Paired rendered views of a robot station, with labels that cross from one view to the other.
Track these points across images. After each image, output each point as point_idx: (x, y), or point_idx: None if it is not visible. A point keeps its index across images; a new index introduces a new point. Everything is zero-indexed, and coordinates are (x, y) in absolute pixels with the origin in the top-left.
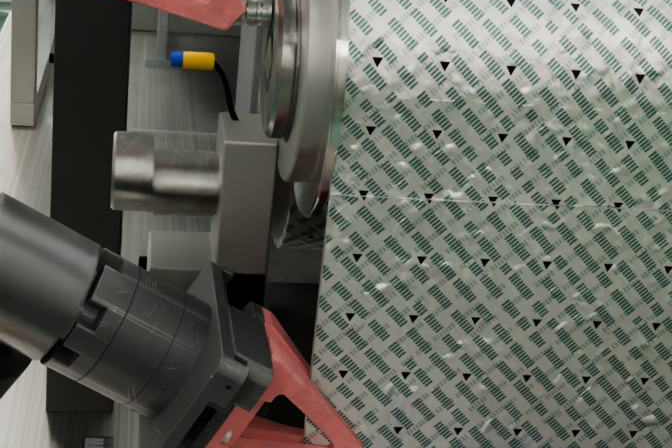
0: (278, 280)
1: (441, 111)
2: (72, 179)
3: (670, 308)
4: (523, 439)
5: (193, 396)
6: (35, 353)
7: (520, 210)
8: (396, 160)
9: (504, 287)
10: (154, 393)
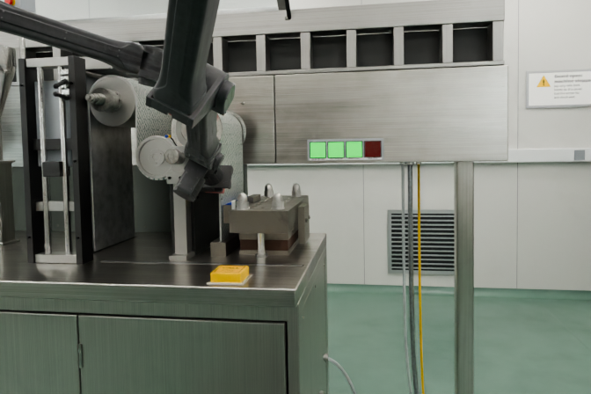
0: (100, 219)
1: (223, 130)
2: (83, 193)
3: (237, 160)
4: (231, 185)
5: (229, 172)
6: (213, 171)
7: (229, 145)
8: (222, 138)
9: (229, 158)
10: (221, 177)
